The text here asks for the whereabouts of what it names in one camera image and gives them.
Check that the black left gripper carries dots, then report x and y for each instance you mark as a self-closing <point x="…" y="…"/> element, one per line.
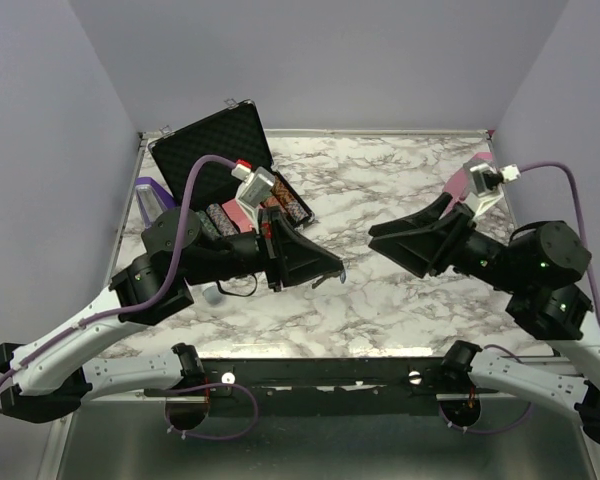
<point x="288" y="257"/>

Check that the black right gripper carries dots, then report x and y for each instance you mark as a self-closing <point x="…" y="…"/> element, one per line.
<point x="427" y="251"/>

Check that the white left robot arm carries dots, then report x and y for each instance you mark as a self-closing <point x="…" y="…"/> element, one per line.
<point x="52" y="376"/>

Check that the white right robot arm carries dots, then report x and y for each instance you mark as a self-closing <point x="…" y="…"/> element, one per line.
<point x="539" y="271"/>

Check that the pink metronome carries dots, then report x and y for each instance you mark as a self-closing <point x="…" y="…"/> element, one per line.
<point x="457" y="184"/>

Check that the grey poker chip stack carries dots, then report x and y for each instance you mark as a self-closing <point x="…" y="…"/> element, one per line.
<point x="296" y="211"/>

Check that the orange poker chip stack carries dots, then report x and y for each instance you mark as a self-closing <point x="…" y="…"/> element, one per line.
<point x="282" y="192"/>

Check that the small grey cap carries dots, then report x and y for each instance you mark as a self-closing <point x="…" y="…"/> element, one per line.
<point x="212" y="295"/>

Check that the pink playing card deck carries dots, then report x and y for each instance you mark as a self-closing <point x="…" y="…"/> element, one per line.
<point x="244" y="217"/>

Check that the poker chip row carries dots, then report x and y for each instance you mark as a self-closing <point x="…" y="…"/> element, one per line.
<point x="221" y="220"/>
<point x="208" y="227"/>

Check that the poker chip row left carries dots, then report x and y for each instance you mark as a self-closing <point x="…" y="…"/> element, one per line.
<point x="208" y="227"/>

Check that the purple metronome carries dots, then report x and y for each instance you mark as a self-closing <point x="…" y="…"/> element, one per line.
<point x="152" y="199"/>

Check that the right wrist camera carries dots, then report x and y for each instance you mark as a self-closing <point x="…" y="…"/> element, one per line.
<point x="484" y="184"/>

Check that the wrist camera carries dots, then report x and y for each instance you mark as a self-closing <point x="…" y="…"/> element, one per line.
<point x="484" y="184"/>
<point x="255" y="187"/>

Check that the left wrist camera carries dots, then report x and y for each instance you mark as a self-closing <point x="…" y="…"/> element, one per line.
<point x="255" y="187"/>

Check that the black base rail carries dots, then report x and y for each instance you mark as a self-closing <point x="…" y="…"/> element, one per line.
<point x="321" y="387"/>

